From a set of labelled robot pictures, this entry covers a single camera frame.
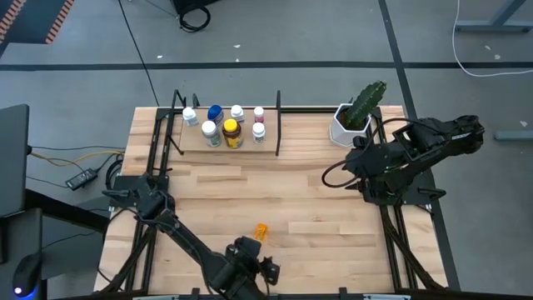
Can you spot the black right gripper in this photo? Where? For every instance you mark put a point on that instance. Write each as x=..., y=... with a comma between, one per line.
x=377, y=164

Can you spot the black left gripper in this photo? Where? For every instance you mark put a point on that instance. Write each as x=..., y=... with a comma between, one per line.
x=250, y=273

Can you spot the orange pill vial white cap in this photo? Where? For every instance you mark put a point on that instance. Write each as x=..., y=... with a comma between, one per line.
x=261, y=230

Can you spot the white aspirin bottle green label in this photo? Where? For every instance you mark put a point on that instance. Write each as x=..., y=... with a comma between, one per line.
x=258, y=129

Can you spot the amber bottle yellow cap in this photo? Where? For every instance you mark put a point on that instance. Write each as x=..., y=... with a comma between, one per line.
x=231, y=126

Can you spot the green label bottle white cap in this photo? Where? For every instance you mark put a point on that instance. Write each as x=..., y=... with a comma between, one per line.
x=209, y=128

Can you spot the small pink bottle white cap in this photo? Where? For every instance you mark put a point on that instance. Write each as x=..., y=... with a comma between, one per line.
x=259, y=111

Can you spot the white melatonin bottle blue label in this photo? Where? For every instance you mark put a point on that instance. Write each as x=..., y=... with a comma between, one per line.
x=237, y=111

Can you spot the blue Tums antacid bottle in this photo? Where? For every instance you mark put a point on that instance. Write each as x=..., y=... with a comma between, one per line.
x=215, y=111

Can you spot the white bottle pale blue label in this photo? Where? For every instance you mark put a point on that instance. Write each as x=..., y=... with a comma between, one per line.
x=189, y=113

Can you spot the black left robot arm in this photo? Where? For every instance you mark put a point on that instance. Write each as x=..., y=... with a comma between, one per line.
x=187, y=241

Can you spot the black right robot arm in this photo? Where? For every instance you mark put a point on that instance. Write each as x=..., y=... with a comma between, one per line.
x=449, y=133

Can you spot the tall green cactus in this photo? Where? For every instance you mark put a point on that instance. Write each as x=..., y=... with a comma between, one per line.
x=366, y=102

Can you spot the grey metal desk leg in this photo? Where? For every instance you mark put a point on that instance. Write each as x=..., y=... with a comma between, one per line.
x=514, y=135
x=491, y=27

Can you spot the black power adapter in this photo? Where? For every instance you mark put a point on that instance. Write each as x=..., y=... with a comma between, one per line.
x=82, y=179

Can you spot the black computer mouse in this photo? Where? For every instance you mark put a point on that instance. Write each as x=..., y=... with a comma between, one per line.
x=27, y=271

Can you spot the black side desk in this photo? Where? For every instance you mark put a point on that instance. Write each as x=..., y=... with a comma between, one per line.
x=21, y=233

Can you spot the black equipment box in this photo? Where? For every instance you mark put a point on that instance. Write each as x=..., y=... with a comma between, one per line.
x=187, y=4

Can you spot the black monitor panel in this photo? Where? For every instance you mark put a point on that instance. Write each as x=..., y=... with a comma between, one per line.
x=12, y=158

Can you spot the black mat orange striped edge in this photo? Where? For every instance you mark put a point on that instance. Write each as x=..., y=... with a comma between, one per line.
x=33, y=21

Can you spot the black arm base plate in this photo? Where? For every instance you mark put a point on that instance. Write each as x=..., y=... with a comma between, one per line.
x=420, y=196
x=121, y=181

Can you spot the black aluminium table frame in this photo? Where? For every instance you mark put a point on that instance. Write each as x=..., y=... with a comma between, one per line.
x=308, y=110

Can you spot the black metal shelf frame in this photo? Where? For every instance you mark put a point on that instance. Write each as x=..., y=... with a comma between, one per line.
x=278, y=125

